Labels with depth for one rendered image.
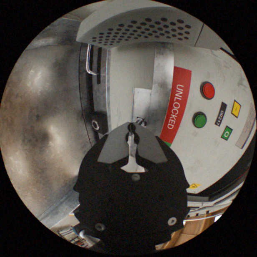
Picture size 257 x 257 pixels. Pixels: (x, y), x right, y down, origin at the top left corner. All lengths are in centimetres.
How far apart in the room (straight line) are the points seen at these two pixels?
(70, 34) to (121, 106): 26
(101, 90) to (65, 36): 21
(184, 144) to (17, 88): 39
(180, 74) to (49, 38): 30
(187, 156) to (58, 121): 35
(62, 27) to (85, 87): 20
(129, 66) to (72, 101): 17
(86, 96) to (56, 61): 14
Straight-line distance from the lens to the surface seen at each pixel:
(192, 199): 55
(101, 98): 22
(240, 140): 29
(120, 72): 19
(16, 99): 23
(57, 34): 27
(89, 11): 33
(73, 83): 24
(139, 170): 24
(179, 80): 16
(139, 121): 17
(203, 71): 18
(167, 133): 18
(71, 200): 46
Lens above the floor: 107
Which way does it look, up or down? 24 degrees down
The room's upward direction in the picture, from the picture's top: 109 degrees clockwise
